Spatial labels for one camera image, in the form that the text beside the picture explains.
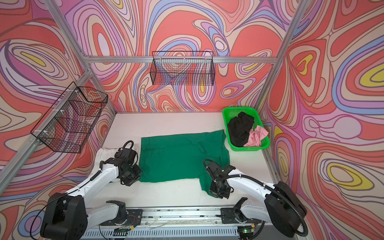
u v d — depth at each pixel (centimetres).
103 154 90
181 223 72
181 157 94
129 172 69
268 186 45
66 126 78
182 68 98
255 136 99
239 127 101
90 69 92
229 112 111
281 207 41
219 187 69
